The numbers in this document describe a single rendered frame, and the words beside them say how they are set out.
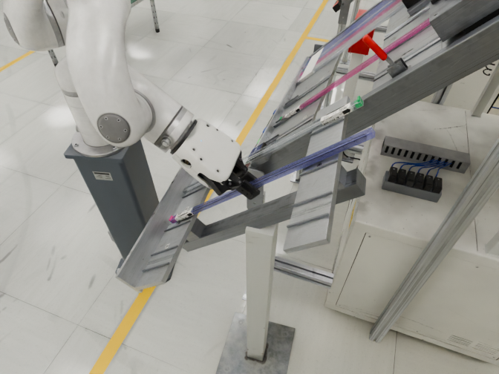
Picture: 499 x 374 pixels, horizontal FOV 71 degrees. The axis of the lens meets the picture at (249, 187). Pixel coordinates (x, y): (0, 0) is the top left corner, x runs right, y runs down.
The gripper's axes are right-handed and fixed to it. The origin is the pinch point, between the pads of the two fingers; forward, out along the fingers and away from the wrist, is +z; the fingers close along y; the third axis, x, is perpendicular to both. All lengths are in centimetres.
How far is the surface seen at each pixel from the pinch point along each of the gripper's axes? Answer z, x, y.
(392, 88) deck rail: 11.0, -23.4, 21.8
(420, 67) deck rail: 10.6, -29.6, 21.5
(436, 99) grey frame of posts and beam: 58, -10, 89
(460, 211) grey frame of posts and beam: 42.5, -17.8, 15.8
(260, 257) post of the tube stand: 14.6, 13.2, -3.2
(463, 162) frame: 59, -14, 50
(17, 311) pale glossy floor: -20, 131, -11
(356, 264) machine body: 55, 22, 21
